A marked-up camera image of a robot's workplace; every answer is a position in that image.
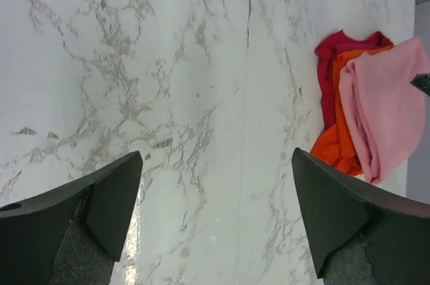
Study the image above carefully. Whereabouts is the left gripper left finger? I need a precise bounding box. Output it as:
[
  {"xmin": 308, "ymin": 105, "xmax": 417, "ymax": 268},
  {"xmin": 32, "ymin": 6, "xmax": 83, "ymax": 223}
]
[{"xmin": 1, "ymin": 151, "xmax": 143, "ymax": 284}]

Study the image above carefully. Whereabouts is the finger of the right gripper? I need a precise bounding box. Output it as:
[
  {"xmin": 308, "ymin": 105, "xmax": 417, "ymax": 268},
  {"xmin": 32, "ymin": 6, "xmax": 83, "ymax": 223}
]
[{"xmin": 411, "ymin": 73, "xmax": 430, "ymax": 95}]

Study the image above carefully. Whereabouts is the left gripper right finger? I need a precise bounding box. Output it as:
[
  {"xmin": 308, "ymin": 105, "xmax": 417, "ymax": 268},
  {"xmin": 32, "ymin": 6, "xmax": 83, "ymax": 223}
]
[{"xmin": 292, "ymin": 148, "xmax": 429, "ymax": 284}]

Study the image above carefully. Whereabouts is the pink t shirt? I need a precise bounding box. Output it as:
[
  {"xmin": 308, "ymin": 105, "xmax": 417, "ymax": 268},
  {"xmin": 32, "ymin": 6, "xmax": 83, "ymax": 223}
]
[{"xmin": 339, "ymin": 38, "xmax": 429, "ymax": 184}]

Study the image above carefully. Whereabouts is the orange folded t shirt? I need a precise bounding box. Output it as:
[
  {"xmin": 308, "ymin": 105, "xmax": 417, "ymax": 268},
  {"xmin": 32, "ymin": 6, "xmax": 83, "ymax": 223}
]
[{"xmin": 311, "ymin": 46, "xmax": 392, "ymax": 176}]

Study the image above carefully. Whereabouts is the dark red folded t shirt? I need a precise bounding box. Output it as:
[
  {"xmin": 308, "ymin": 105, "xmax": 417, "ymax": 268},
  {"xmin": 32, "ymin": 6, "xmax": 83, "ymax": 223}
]
[{"xmin": 314, "ymin": 30, "xmax": 394, "ymax": 130}]

